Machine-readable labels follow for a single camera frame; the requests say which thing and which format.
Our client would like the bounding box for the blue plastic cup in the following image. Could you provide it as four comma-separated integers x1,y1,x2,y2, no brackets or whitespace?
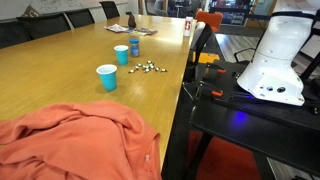
113,44,130,67
95,63,119,93

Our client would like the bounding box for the white printed paper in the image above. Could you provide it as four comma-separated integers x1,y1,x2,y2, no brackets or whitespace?
104,23,132,34

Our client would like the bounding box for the brown pear-shaped object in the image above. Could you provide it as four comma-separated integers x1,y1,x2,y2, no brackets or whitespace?
127,13,137,29

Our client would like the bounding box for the dark printed magazine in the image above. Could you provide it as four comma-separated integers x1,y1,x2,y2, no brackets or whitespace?
133,27,159,37

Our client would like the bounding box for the blue lidded jar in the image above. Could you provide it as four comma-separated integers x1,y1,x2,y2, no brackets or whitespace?
128,37,141,58

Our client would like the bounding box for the grey patterned pillow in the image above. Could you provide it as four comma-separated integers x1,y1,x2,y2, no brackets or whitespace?
20,4,41,18

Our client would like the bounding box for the orange cloth garment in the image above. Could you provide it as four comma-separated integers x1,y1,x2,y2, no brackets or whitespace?
0,100,163,180

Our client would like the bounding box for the orange upholstered chair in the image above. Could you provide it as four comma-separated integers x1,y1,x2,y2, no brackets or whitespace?
195,9,224,34

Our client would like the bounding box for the black clamp orange handle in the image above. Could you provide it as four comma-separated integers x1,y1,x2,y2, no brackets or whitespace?
203,63,228,80
194,80,224,99

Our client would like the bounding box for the yellow box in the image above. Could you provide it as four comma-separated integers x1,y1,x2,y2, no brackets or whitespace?
192,52,221,65

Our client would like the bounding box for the white can red logo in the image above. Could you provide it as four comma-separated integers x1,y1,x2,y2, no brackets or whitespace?
183,16,195,38

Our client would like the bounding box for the black mesh chair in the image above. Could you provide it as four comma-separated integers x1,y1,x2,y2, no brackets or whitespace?
98,0,121,20
64,8,96,29
182,23,214,84
0,21,33,50
16,12,72,41

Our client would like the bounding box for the black robot cart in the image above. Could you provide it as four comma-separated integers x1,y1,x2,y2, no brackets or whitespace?
161,60,320,180

